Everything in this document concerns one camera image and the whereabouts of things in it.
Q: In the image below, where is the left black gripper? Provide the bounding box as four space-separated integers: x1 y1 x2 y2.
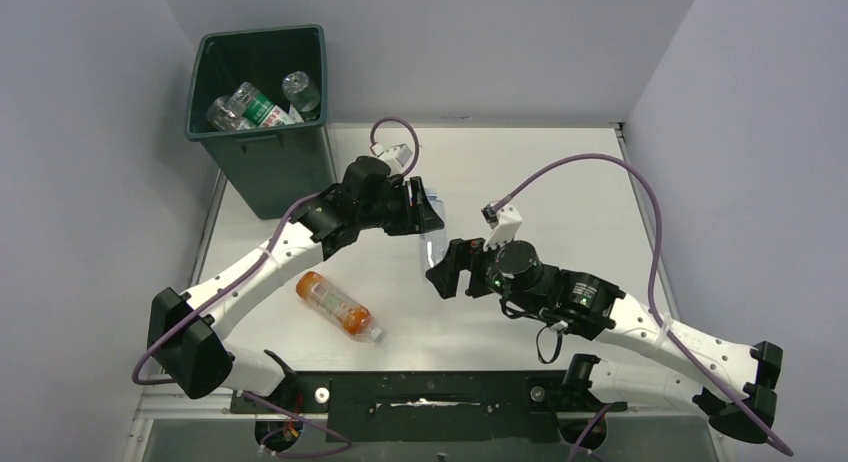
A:
358 177 441 236

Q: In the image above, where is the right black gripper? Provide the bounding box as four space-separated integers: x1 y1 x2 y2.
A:
426 230 542 316

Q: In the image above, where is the blue tinted water bottle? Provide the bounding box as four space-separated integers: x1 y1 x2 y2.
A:
419 188 449 279

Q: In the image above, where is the orange juice bottle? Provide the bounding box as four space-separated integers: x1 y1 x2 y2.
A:
296 271 385 342

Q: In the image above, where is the dark green label bottle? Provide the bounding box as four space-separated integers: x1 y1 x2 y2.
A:
282 71 321 121

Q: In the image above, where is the green label green cap bottle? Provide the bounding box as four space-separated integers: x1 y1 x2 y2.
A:
227 82 296 128

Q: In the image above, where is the blue white label bottle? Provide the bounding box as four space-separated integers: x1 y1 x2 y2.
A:
205 96 253 131

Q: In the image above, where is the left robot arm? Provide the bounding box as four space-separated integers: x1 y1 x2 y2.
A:
147 156 444 399

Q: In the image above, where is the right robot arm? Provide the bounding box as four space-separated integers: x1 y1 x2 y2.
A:
425 239 783 444

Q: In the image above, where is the dark green plastic bin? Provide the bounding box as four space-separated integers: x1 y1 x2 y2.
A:
184 24 337 219

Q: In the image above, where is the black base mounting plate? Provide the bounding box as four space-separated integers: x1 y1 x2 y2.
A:
269 370 602 443

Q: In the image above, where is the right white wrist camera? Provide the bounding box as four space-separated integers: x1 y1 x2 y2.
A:
482 203 522 251

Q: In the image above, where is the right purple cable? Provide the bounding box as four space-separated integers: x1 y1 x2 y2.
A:
486 153 795 462

